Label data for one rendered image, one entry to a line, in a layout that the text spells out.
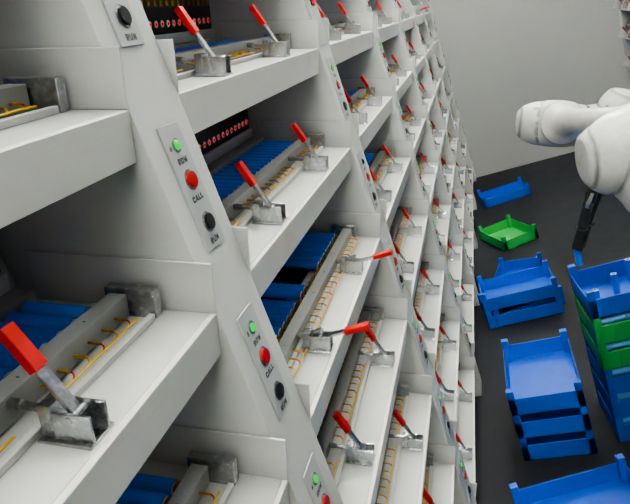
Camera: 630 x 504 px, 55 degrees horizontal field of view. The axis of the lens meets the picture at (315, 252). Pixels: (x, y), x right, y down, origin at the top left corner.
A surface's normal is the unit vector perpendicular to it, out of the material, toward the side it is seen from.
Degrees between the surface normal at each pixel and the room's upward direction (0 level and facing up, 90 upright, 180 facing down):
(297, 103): 90
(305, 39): 90
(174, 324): 18
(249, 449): 90
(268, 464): 90
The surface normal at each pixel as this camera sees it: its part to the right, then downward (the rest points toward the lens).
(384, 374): -0.03, -0.92
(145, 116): 0.91, -0.23
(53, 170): 0.97, 0.06
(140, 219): -0.23, 0.37
